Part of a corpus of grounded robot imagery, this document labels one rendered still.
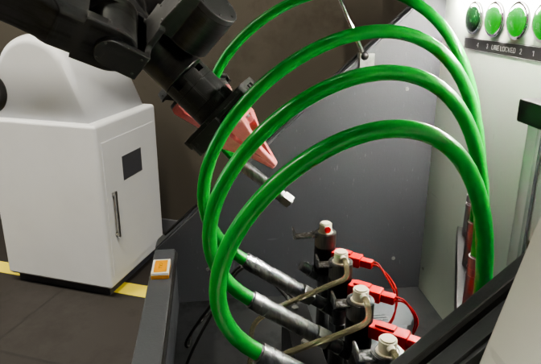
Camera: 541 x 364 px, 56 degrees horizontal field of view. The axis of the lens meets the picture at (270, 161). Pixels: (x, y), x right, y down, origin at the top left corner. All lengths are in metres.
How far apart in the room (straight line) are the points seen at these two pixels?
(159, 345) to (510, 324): 0.53
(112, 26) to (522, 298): 0.45
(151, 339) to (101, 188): 1.74
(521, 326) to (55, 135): 2.34
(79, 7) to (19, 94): 2.08
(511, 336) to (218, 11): 0.42
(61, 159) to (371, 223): 1.78
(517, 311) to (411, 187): 0.73
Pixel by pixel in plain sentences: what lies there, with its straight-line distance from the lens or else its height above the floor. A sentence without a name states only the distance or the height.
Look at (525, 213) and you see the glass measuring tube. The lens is 0.74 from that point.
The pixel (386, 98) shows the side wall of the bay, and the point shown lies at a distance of 0.98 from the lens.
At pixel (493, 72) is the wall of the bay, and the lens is 0.85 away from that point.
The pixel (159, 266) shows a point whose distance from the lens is 0.93.
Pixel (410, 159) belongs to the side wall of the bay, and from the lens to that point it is 1.03.
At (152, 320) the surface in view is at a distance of 0.82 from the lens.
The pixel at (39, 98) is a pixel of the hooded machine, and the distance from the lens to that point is 2.58.
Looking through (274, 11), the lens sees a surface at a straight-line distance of 0.70.
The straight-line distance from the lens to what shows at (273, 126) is 0.44.
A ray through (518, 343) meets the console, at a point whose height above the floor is 1.23.
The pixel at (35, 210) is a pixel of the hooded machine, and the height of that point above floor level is 0.43.
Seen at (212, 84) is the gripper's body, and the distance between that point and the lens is 0.61.
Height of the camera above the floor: 1.41
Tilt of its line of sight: 17 degrees down
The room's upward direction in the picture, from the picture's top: straight up
